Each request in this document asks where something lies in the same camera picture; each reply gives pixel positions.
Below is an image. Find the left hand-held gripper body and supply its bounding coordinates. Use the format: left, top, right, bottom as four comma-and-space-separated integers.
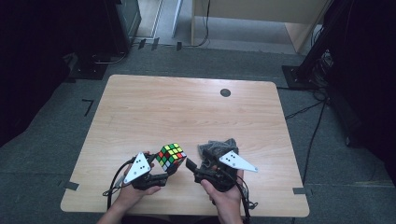
122, 151, 171, 191

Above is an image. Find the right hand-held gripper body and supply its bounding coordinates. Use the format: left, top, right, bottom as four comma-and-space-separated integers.
193, 150, 259, 193

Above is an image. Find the grey fluffy cloth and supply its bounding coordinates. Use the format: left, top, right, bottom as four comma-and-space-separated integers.
197, 137, 240, 171

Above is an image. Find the multicoloured puzzle cube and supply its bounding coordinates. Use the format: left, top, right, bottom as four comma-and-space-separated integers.
155, 142, 188, 177

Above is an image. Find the person's left hand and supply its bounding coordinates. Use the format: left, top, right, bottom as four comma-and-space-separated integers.
116, 151, 163, 210

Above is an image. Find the person's right hand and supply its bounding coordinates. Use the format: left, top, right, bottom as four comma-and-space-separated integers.
200, 166, 246, 216

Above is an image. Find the person's dark clothing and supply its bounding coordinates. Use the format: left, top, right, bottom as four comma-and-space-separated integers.
120, 215, 219, 224

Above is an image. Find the angled black tape mark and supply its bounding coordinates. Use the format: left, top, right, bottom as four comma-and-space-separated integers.
81, 98, 95, 118

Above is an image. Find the black flat stand base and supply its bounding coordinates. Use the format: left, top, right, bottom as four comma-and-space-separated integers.
66, 52, 108, 81

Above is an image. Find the black metal stand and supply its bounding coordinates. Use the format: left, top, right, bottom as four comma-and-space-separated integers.
281, 0, 359, 91

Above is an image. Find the black cabinet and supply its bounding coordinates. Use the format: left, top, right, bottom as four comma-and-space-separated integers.
104, 0, 143, 55

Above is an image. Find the white upright board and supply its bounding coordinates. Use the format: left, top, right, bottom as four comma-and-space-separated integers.
169, 0, 184, 39

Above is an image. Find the dark curtain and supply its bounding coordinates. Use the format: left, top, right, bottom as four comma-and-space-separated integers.
323, 0, 396, 176
0, 0, 117, 147

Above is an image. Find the light wooden desk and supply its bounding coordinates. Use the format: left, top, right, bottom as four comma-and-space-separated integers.
190, 0, 331, 54

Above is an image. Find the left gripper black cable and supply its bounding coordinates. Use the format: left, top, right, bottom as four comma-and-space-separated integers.
102, 158, 138, 216

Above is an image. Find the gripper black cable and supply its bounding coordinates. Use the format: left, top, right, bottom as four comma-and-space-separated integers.
214, 166, 260, 224
102, 158, 138, 216

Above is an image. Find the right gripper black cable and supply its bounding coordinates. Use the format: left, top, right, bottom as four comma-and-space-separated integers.
214, 166, 260, 224

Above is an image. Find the long black floor cable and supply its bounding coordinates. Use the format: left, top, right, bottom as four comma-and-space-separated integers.
303, 102, 327, 185

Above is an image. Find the thin black floor cable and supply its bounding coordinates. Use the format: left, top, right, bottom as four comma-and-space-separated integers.
284, 99, 326, 120

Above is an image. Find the looped black floor cable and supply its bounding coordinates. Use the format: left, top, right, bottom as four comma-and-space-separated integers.
92, 50, 129, 65

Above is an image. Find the tangled cable bundle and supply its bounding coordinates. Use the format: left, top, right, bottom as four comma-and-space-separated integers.
311, 49, 334, 101

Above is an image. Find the hanging black cable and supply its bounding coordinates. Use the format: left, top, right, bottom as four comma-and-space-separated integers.
185, 0, 211, 49

